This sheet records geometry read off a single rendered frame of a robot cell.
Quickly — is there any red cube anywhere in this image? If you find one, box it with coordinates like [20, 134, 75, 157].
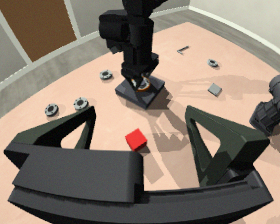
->
[125, 129, 147, 152]

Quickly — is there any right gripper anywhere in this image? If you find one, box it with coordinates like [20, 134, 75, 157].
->
[121, 42, 159, 91]

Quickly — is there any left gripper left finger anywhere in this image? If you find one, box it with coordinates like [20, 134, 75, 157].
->
[12, 106, 96, 149]

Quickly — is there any grey round flange with orange rim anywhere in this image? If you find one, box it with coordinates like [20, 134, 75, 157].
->
[132, 77, 150, 92]

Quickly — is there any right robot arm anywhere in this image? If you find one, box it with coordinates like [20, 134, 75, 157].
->
[99, 0, 280, 136]

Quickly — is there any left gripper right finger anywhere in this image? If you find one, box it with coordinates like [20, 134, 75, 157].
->
[185, 105, 270, 187]

